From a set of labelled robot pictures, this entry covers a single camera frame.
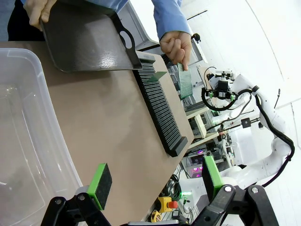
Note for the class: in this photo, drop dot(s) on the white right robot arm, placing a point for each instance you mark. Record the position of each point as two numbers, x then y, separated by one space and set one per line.
265 164

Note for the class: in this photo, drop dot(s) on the black plastic tray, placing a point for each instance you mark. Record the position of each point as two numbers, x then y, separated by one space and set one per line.
82 40

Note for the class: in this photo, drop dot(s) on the green PCB board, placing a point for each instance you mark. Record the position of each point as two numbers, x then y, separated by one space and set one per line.
185 82
157 76

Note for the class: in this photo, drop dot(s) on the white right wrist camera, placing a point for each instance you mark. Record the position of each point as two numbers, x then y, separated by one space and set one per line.
223 75

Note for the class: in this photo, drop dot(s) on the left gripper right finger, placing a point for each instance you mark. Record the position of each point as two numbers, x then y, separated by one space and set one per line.
212 181

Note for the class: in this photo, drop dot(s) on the clear plastic storage box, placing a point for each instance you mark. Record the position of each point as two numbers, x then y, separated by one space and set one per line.
28 131

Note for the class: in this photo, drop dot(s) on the black slotted PCB rack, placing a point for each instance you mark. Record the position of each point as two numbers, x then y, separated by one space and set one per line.
160 106

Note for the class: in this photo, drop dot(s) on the person body in blue shirt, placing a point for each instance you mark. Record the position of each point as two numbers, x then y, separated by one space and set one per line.
14 26

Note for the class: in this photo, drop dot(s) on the person left hand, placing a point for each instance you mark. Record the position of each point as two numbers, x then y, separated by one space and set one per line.
176 47

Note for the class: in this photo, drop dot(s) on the black square plate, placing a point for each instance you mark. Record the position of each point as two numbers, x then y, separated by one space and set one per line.
245 123

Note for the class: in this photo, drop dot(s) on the computer case with pink lights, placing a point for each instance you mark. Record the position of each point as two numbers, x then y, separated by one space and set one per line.
196 167

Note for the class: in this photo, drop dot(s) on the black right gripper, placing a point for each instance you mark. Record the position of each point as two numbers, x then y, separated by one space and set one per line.
223 89

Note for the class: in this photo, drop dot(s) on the yellow emergency stop button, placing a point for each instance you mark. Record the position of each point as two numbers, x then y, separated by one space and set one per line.
167 204

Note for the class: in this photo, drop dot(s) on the person left forearm blue sleeve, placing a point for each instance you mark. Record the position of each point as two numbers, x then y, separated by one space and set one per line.
169 16

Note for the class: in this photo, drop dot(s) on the person right hand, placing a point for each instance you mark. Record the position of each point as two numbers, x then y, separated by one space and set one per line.
38 11

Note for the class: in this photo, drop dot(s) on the beige shelf cart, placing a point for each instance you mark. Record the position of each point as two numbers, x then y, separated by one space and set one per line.
200 124

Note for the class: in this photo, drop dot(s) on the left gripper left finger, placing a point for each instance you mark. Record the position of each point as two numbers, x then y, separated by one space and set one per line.
101 186

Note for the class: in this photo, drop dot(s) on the black stand foot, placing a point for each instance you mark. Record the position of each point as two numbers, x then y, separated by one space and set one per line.
196 37

